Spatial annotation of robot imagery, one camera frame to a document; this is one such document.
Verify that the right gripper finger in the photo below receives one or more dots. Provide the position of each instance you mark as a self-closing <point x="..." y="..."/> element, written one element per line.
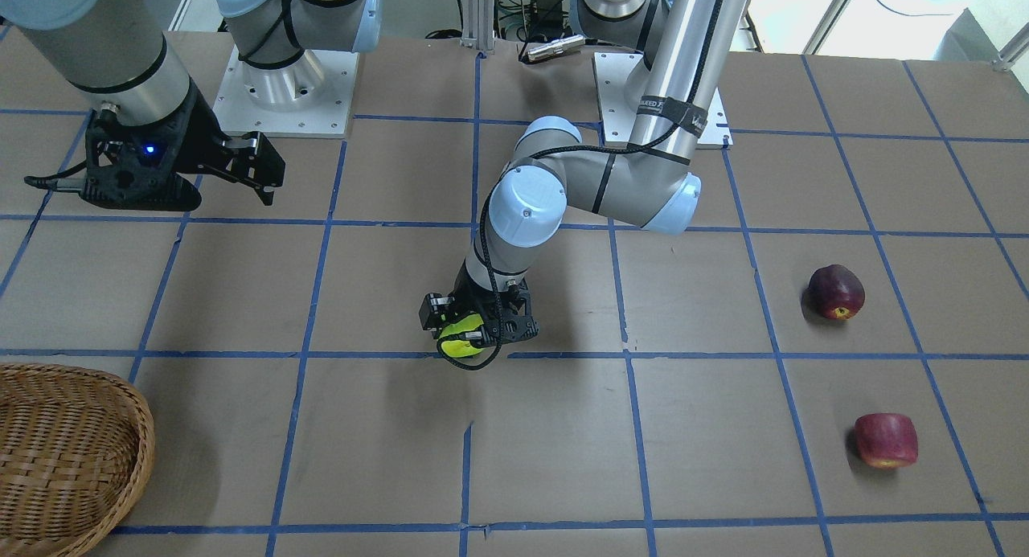
<point x="251" y="160"/>

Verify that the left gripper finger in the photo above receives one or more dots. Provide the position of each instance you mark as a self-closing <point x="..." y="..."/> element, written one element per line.
<point x="491" y="333"/>
<point x="436" y="312"/>

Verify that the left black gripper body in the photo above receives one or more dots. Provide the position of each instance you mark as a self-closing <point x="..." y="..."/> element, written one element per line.
<point x="435" y="309"/>

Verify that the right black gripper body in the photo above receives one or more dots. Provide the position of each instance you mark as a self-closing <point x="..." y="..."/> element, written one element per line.
<point x="198" y="141"/>

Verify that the green apple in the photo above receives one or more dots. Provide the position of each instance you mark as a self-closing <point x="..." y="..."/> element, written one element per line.
<point x="458" y="347"/>

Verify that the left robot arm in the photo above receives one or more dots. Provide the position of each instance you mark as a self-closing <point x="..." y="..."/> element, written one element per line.
<point x="649" y="182"/>

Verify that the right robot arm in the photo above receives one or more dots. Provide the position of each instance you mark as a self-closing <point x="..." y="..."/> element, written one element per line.
<point x="116" y="55"/>

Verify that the wicker basket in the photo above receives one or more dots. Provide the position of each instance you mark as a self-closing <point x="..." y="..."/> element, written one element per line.
<point x="77" y="449"/>

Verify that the dark red apple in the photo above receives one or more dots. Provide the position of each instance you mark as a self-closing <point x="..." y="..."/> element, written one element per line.
<point x="835" y="293"/>

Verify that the bright red apple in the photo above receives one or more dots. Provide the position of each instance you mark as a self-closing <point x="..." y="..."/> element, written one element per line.
<point x="886" y="440"/>

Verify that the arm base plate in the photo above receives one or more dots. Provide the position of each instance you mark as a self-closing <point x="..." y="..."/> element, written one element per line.
<point x="310" y="99"/>
<point x="620" y="83"/>

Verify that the aluminium frame post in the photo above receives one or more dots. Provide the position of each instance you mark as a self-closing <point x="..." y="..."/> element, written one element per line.
<point x="477" y="25"/>

